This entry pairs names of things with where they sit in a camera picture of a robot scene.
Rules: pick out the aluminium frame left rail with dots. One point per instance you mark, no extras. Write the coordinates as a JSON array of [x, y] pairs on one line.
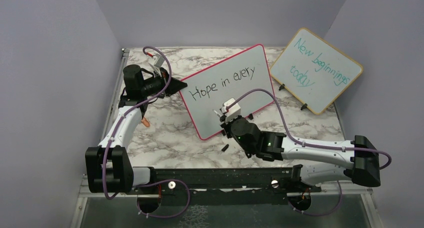
[[115, 94]]

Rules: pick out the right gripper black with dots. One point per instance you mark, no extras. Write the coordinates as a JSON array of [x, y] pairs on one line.
[[226, 126]]

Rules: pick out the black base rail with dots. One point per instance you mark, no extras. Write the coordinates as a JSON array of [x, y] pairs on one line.
[[223, 186]]

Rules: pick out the black marker cap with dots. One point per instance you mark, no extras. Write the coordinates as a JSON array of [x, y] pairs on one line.
[[225, 148]]

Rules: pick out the red framed whiteboard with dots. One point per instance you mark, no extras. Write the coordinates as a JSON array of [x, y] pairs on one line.
[[207, 89]]

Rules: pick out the orange marker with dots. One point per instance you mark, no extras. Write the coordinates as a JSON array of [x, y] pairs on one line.
[[145, 122]]

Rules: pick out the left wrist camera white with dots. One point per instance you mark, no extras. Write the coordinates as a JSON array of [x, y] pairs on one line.
[[155, 61]]

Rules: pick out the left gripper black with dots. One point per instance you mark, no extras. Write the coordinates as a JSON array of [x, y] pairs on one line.
[[175, 85]]

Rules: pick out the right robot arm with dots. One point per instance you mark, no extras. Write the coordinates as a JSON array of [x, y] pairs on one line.
[[350, 160]]

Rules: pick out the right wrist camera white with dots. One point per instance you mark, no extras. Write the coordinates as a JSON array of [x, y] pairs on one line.
[[230, 110]]

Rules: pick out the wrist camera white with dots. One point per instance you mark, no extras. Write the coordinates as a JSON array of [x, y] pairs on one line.
[[155, 61], [230, 110]]

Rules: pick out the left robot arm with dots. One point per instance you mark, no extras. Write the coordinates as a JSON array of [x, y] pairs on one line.
[[108, 166]]

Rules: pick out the yellow framed whiteboard with writing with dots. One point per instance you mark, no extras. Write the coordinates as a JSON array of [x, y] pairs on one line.
[[314, 71]]

